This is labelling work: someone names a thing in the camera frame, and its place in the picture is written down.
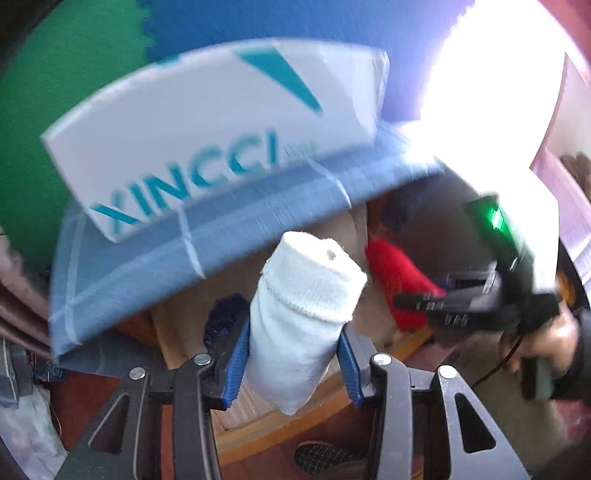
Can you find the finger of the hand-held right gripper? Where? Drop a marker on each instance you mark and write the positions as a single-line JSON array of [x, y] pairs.
[[443, 302], [466, 318]]

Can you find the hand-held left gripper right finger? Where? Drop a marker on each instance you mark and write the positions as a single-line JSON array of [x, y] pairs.
[[348, 369]]

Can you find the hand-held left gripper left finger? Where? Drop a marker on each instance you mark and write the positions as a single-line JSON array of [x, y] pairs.
[[233, 369]]

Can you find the red cloth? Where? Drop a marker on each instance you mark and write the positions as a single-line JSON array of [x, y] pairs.
[[392, 277]]

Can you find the white sock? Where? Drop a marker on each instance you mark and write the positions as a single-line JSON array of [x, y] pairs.
[[300, 323]]

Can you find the person's right forearm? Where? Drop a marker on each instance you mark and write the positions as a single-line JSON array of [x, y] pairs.
[[582, 374]]

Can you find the navy floral underwear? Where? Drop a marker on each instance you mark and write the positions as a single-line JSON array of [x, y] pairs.
[[226, 318]]

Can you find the person's right hand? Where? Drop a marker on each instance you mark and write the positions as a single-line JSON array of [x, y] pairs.
[[561, 341]]

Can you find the plaid slipper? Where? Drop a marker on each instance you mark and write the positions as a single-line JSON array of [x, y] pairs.
[[323, 459]]

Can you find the blue checked cloth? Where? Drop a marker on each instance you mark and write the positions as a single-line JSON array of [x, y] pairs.
[[138, 277]]

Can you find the white leaf-print sheet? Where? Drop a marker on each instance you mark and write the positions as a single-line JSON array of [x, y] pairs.
[[27, 434]]

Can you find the white shoe box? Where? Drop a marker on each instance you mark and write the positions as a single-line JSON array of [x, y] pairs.
[[184, 129]]

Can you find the blue foam wall panel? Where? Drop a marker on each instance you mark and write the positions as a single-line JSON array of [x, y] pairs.
[[323, 27]]

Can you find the green foam wall panel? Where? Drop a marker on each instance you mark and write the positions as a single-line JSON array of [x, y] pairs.
[[46, 115]]

